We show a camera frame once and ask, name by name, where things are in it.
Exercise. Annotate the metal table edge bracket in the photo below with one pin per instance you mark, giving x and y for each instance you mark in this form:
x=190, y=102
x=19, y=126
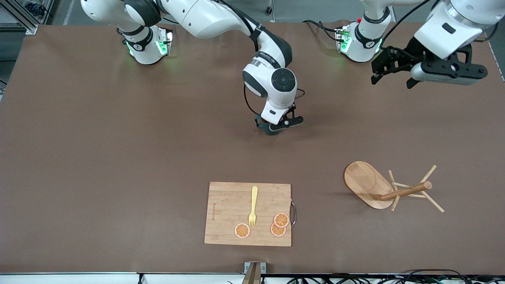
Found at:
x=263, y=267

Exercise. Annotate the white table edge rail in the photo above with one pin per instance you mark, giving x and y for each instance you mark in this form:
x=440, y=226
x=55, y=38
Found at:
x=79, y=278

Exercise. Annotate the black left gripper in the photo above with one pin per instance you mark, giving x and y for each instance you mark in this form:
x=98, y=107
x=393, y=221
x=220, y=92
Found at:
x=410, y=55

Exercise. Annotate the aluminium frame post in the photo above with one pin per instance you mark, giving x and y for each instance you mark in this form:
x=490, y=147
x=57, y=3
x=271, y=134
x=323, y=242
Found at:
x=29, y=27

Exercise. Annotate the orange slice toy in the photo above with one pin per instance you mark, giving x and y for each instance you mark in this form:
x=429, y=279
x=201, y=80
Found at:
x=277, y=231
x=242, y=230
x=281, y=220

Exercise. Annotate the wooden mug rack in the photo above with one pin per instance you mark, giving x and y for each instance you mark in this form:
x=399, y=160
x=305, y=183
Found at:
x=363, y=181

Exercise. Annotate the yellow plastic fork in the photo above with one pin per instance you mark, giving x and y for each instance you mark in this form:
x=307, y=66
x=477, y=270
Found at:
x=254, y=197

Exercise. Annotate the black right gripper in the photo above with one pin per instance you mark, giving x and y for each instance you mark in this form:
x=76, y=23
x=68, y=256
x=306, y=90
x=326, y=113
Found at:
x=261, y=124

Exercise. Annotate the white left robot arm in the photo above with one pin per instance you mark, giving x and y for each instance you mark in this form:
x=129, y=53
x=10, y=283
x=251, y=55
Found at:
x=453, y=27

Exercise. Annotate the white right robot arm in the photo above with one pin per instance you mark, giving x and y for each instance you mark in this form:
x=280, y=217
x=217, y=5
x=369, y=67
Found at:
x=205, y=15

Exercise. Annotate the bamboo cutting board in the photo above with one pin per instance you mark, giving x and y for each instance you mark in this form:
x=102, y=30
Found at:
x=229, y=209

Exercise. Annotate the black caster wheel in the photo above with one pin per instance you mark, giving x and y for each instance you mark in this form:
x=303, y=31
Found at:
x=270, y=10

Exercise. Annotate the teal cup yellow inside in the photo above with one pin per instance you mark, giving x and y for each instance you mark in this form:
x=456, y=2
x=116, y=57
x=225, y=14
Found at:
x=274, y=131

